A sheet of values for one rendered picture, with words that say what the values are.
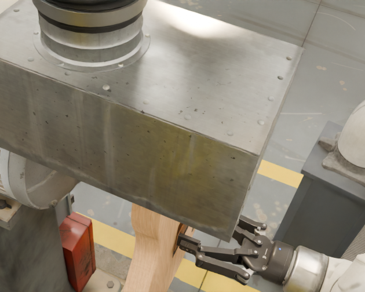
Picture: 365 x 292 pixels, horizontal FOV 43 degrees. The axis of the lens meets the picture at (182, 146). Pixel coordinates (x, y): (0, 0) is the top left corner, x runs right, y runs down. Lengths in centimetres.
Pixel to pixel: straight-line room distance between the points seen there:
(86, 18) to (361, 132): 114
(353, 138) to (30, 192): 103
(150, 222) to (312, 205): 105
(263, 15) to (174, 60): 310
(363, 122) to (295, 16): 227
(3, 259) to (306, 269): 63
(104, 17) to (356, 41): 321
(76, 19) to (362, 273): 52
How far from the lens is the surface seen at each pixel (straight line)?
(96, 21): 42
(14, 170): 68
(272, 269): 86
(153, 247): 75
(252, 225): 91
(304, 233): 178
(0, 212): 85
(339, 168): 156
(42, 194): 73
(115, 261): 204
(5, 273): 114
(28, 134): 52
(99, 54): 44
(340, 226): 168
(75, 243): 138
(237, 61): 47
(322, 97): 297
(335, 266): 87
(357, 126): 146
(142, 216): 66
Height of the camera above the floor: 181
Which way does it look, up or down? 48 degrees down
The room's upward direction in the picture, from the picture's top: 9 degrees clockwise
